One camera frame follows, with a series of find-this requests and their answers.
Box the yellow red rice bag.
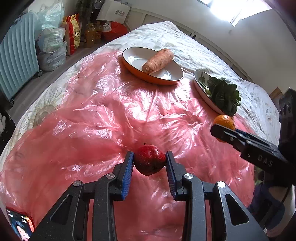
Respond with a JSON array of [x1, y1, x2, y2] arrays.
[[62, 14, 81, 56]]

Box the red apple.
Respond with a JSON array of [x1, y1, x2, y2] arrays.
[[133, 145, 166, 176]]

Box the white plate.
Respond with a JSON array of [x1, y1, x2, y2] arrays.
[[193, 70, 224, 114]]

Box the white bed sheet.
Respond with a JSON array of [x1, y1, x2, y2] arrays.
[[1, 21, 280, 164]]

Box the window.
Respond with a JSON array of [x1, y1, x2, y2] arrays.
[[198, 0, 272, 27]]

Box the orange plate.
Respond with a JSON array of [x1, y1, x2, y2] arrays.
[[122, 47, 184, 85]]

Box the white paper shopping bag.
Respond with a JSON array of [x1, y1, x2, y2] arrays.
[[96, 0, 130, 24]]

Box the oil bottles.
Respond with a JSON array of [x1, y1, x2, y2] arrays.
[[84, 21, 102, 48]]

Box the smartphone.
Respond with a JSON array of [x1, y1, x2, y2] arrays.
[[6, 207, 35, 241]]

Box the dark green leafy vegetable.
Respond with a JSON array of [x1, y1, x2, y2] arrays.
[[206, 77, 241, 116]]

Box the clear plastic bags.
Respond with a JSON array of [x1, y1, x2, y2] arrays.
[[35, 1, 66, 72]]

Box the red plastic bag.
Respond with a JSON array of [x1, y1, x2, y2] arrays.
[[102, 22, 128, 41]]

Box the light blue radiator heater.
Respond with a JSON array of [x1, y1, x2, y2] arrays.
[[1, 12, 43, 106]]

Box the orange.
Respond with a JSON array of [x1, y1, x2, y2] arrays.
[[213, 114, 235, 131]]

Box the carrot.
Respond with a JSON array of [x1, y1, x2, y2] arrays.
[[142, 49, 174, 74]]

